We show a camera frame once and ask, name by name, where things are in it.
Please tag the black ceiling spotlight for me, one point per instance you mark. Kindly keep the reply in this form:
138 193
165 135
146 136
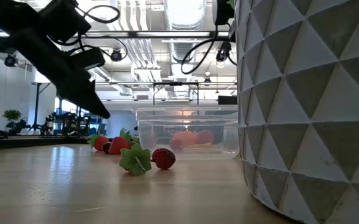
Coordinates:
10 61
116 56
222 54

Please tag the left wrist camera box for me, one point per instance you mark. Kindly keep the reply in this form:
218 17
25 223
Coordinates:
87 58

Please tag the dark red raspberry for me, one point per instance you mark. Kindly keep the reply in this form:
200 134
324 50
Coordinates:
164 159

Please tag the background black robot arms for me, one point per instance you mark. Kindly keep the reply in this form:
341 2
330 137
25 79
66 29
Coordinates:
70 123

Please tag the clear plastic tupperware container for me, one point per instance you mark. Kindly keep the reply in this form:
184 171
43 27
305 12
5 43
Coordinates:
154 124

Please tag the black aluminium table frame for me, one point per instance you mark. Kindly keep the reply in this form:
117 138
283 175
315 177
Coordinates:
26 143

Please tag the background green potted plant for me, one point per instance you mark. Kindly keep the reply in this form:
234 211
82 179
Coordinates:
11 114

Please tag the red strawberry with green leaves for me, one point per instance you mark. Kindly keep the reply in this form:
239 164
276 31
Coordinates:
118 146
100 143

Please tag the white geometric planter pot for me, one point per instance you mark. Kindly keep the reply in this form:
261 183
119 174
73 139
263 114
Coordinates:
306 109

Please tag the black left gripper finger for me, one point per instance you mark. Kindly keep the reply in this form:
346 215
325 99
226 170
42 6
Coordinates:
86 99

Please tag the orange toy fruit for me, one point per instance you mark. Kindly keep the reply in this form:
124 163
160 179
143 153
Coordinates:
185 139

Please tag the black background workstation frame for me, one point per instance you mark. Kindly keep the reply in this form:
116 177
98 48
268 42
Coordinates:
176 83
37 105

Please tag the pink red toy fruit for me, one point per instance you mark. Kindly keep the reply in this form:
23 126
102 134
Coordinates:
204 137

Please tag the black desk monitor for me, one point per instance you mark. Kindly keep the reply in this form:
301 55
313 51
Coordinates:
227 100

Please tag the small dark cherry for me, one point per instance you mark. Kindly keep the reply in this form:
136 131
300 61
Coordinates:
106 148

